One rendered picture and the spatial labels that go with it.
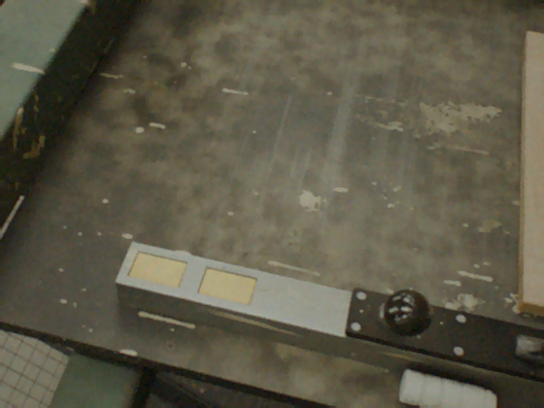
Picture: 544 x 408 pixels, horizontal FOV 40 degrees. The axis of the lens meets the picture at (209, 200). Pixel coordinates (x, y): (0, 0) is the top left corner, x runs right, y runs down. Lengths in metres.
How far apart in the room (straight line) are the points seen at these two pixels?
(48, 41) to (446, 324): 0.53
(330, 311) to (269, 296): 0.06
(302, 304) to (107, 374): 0.20
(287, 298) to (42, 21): 0.44
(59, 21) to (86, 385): 0.42
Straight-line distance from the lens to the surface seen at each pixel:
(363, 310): 0.71
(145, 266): 0.73
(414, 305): 0.59
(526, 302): 0.80
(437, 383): 0.71
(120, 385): 0.75
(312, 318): 0.70
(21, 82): 0.84
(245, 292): 0.71
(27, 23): 0.92
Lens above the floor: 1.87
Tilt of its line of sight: 18 degrees down
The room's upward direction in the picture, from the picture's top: 56 degrees counter-clockwise
